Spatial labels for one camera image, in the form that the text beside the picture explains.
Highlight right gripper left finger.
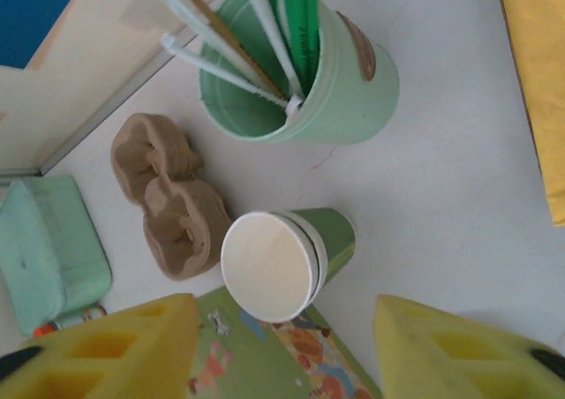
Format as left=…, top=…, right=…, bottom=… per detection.
left=0, top=293, right=200, bottom=399

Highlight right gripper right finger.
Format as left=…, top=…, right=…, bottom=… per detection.
left=374, top=293, right=565, bottom=399

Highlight printed white paper bag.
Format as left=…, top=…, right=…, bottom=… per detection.
left=189, top=286, right=383, bottom=399

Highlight yellow paper napkin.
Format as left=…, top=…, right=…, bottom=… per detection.
left=496, top=0, right=565, bottom=228

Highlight clear bottle orange cap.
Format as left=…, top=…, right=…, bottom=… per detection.
left=33, top=304, right=107, bottom=338

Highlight mint green lidded container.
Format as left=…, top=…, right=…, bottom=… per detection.
left=0, top=176, right=112, bottom=336

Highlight cardboard cup carrier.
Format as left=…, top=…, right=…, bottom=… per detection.
left=109, top=112, right=230, bottom=282

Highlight mint green straw holder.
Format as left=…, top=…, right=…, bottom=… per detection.
left=198, top=0, right=402, bottom=145

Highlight white wrapped straw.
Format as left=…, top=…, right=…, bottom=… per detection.
left=159, top=34, right=305, bottom=117
left=240, top=0, right=305, bottom=102

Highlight straws and stirrers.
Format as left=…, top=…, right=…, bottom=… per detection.
left=143, top=0, right=292, bottom=109

